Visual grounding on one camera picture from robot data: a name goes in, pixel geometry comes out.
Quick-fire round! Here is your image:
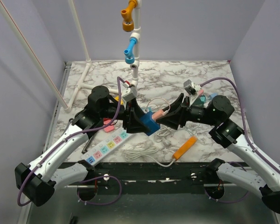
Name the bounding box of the silver ratchet wrench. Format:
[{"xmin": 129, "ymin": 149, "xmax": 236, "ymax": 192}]
[{"xmin": 64, "ymin": 118, "xmax": 73, "ymax": 134}]

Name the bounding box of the salmon plug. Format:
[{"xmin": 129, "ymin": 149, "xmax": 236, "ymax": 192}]
[{"xmin": 152, "ymin": 109, "xmax": 166, "ymax": 121}]

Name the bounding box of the pink plug adapter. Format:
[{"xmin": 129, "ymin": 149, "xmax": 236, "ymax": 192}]
[{"xmin": 104, "ymin": 125, "xmax": 115, "ymax": 133}]

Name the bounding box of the teal cube plug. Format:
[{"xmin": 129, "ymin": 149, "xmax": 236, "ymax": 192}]
[{"xmin": 193, "ymin": 95, "xmax": 206, "ymax": 107}]

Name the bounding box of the black mounting rail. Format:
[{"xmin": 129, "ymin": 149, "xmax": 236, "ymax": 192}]
[{"xmin": 60, "ymin": 160, "xmax": 234, "ymax": 196}]

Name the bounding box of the white PVC pipe frame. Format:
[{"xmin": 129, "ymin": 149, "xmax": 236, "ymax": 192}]
[{"xmin": 0, "ymin": 0, "xmax": 142, "ymax": 113}]

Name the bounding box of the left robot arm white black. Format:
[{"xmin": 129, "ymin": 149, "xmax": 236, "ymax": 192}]
[{"xmin": 15, "ymin": 85, "xmax": 149, "ymax": 206}]

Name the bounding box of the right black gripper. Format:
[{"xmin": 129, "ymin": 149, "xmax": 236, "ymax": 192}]
[{"xmin": 156, "ymin": 93, "xmax": 218, "ymax": 130}]

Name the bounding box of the white long power strip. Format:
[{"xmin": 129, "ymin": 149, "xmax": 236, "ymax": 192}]
[{"xmin": 81, "ymin": 128, "xmax": 132, "ymax": 166}]

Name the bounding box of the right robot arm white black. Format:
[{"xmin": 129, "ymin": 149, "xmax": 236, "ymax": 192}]
[{"xmin": 156, "ymin": 94, "xmax": 280, "ymax": 214}]

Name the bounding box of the dark metal T-handle tool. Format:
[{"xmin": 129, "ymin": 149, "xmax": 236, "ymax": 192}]
[{"xmin": 81, "ymin": 138, "xmax": 93, "ymax": 154}]

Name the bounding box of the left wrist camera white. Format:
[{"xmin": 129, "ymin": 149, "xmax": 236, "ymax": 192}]
[{"xmin": 121, "ymin": 86, "xmax": 137, "ymax": 103}]

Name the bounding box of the blue valve fitting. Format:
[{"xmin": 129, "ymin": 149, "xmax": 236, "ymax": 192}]
[{"xmin": 124, "ymin": 37, "xmax": 138, "ymax": 64}]

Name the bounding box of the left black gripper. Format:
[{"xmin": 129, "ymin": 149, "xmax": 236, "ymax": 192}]
[{"xmin": 100, "ymin": 97, "xmax": 151, "ymax": 133}]

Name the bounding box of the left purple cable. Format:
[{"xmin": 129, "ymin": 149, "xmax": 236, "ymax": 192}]
[{"xmin": 16, "ymin": 77, "xmax": 131, "ymax": 207}]

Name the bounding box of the dark blue cube socket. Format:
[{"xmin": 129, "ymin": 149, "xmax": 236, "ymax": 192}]
[{"xmin": 140, "ymin": 111, "xmax": 161, "ymax": 136}]

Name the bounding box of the orange valve fitting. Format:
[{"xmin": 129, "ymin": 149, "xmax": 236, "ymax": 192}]
[{"xmin": 121, "ymin": 0, "xmax": 138, "ymax": 32}]

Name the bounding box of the red cube socket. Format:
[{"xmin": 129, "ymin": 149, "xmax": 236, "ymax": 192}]
[{"xmin": 104, "ymin": 119, "xmax": 115, "ymax": 125}]

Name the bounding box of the orange power strip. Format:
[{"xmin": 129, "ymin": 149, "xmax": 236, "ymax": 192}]
[{"xmin": 172, "ymin": 136, "xmax": 197, "ymax": 161}]

